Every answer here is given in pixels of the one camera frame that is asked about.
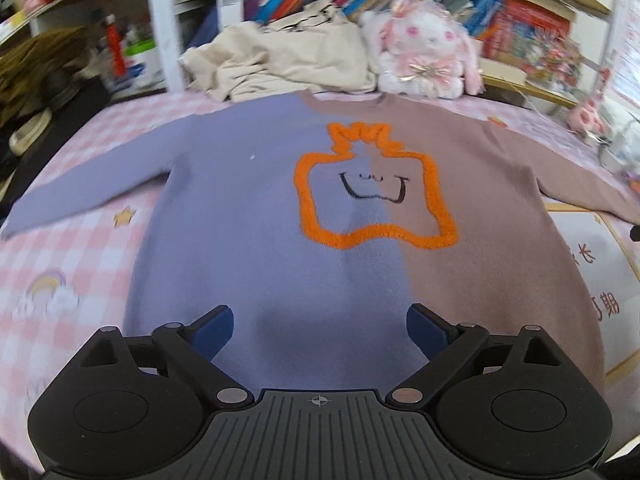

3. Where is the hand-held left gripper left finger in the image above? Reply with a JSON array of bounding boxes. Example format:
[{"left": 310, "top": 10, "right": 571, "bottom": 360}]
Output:
[{"left": 75, "top": 304, "right": 256, "bottom": 408}]

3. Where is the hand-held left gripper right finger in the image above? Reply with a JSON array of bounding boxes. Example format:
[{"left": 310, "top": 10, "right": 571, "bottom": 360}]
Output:
[{"left": 385, "top": 303, "right": 563, "bottom": 408}]

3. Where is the purple and brown sweater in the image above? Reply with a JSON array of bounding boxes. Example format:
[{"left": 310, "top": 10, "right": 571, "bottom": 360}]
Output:
[{"left": 0, "top": 91, "right": 640, "bottom": 397}]

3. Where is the beige clothes pile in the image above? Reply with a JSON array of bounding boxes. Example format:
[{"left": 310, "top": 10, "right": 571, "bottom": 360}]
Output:
[{"left": 179, "top": 0, "right": 378, "bottom": 103}]

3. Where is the pink checked printed mat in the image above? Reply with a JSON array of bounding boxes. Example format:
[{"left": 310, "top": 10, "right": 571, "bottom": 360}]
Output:
[{"left": 0, "top": 87, "right": 640, "bottom": 461}]

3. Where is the small pink plush toy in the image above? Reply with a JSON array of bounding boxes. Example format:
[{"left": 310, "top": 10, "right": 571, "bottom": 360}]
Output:
[{"left": 567, "top": 100, "right": 609, "bottom": 134}]

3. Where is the white plush toy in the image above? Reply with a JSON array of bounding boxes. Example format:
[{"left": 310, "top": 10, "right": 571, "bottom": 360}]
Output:
[{"left": 599, "top": 105, "right": 640, "bottom": 183}]

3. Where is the white pen cup green rim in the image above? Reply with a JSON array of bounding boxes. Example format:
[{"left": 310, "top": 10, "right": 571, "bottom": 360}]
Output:
[{"left": 122, "top": 42, "right": 166, "bottom": 89}]

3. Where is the white wrist watch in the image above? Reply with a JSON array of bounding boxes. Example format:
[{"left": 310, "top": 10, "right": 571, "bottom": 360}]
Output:
[{"left": 7, "top": 109, "right": 54, "bottom": 157}]

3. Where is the white and pink plush bunny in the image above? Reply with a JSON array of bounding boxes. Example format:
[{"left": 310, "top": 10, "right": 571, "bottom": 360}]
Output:
[{"left": 360, "top": 0, "right": 483, "bottom": 100}]

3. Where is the red hanging tassel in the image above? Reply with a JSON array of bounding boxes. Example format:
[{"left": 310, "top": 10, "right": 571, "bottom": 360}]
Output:
[{"left": 104, "top": 15, "right": 127, "bottom": 77}]

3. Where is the stack of red books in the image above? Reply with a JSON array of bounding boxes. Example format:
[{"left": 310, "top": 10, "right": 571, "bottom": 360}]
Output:
[{"left": 482, "top": 0, "right": 583, "bottom": 83}]

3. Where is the brown cloth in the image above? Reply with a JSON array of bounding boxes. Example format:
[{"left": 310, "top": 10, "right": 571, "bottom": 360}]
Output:
[{"left": 0, "top": 27, "right": 99, "bottom": 126}]

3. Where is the white paper tag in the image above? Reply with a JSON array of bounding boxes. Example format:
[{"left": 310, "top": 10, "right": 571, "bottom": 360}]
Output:
[{"left": 216, "top": 0, "right": 244, "bottom": 28}]

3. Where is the white shelf post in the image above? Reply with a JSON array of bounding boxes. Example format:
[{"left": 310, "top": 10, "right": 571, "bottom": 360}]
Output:
[{"left": 144, "top": 0, "right": 188, "bottom": 93}]

